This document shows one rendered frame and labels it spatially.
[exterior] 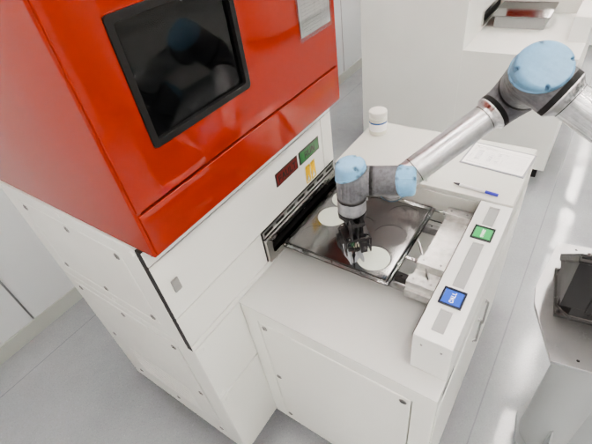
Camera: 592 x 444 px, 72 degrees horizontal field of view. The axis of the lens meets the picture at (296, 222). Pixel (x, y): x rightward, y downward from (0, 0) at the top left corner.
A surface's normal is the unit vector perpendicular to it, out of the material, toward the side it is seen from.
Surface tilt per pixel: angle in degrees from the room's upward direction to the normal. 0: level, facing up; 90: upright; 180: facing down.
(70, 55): 90
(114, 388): 0
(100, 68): 90
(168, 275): 90
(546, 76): 42
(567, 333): 0
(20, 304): 90
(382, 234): 0
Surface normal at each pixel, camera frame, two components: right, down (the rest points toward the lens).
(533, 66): -0.32, -0.12
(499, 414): -0.13, -0.75
